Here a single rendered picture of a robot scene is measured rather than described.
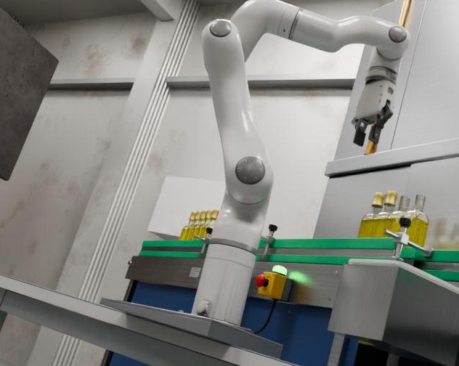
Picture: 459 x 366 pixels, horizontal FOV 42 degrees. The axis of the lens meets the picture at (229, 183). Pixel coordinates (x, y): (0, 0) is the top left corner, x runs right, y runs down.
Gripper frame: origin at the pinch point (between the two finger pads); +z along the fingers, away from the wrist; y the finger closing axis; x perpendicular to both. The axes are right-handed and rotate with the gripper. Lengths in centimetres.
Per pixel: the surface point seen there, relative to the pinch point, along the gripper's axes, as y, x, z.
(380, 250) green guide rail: 2.9, -15.9, 25.9
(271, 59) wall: 343, -146, -207
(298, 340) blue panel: 27, -16, 53
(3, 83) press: 445, 57, -105
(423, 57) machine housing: 34, -45, -59
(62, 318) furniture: 49, 46, 66
